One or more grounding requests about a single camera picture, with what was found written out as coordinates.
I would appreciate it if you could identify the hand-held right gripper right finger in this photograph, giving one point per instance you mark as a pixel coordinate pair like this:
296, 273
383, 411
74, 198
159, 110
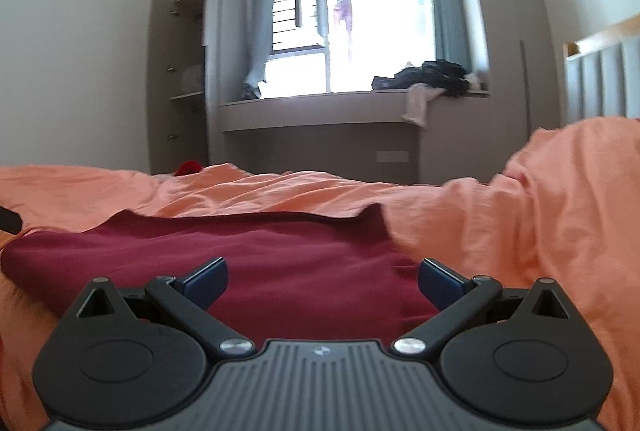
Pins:
442, 283

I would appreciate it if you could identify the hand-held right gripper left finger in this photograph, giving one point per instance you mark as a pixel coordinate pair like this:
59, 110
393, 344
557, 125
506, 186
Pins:
202, 283

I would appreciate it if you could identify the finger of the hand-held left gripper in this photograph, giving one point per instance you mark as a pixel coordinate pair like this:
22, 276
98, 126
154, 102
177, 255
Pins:
9, 220

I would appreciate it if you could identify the maroon long-sleeved sweater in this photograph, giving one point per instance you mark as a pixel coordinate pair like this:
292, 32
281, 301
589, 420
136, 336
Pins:
280, 261

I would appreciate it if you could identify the pile of dark clothes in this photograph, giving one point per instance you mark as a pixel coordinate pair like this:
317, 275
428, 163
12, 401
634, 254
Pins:
430, 76

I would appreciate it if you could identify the orange duvet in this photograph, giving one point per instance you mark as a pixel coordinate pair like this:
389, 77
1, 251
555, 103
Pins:
525, 221

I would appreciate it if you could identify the red object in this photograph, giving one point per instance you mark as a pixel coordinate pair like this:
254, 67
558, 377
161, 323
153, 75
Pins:
189, 168

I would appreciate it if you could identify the white garment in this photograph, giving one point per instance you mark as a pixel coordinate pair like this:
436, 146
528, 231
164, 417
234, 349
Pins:
417, 103

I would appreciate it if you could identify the small dark object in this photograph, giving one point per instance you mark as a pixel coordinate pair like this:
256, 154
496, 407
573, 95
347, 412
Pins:
251, 91

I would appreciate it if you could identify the open grey wardrobe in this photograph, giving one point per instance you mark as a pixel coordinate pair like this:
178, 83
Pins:
162, 86

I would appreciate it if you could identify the white bag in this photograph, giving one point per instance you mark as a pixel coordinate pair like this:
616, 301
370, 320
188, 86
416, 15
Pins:
192, 78

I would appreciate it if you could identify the grey window seat cabinet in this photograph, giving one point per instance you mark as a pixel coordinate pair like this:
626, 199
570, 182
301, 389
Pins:
320, 111

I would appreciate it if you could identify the tall closed grey wardrobe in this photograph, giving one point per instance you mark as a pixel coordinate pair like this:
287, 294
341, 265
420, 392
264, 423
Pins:
515, 36

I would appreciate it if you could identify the grey padded wooden headboard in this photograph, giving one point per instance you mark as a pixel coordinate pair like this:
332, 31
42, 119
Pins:
605, 81

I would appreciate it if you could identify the window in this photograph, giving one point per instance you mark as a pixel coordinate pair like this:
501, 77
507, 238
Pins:
380, 26

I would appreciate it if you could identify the pale blue curtain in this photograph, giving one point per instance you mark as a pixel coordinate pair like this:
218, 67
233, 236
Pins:
447, 1
262, 11

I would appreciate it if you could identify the hanging purple garment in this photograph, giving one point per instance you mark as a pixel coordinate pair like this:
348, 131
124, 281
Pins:
344, 18

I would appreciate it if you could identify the white wall socket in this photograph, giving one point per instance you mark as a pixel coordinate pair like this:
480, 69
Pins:
392, 155

